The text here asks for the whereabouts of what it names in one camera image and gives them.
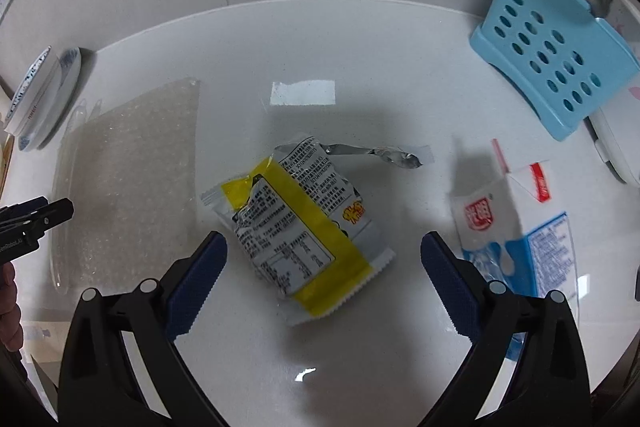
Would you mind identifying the yellow silver snack packet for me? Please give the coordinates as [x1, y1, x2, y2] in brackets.
[201, 136, 397, 327]

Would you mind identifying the white blue patterned plate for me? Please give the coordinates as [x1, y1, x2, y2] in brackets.
[19, 48, 83, 152]

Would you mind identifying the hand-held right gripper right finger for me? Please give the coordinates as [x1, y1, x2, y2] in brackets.
[420, 231, 592, 427]

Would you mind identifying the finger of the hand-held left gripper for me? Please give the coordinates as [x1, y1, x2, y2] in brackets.
[0, 198, 75, 235]

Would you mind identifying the light blue utensil basket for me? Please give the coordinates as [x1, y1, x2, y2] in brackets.
[469, 0, 640, 142]

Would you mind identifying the white blue patterned bowl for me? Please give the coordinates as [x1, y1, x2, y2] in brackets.
[3, 47, 54, 136]

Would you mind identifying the silver torn wrapper strip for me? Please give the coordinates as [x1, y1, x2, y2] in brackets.
[320, 142, 435, 170]

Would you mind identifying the wooden cutting board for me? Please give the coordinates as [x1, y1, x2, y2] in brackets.
[0, 138, 16, 204]

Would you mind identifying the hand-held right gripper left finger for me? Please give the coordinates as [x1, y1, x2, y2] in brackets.
[58, 231, 228, 427]

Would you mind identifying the blue white milk carton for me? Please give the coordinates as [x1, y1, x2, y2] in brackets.
[447, 138, 583, 360]

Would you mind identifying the person's left hand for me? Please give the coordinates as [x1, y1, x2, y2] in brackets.
[0, 263, 24, 353]

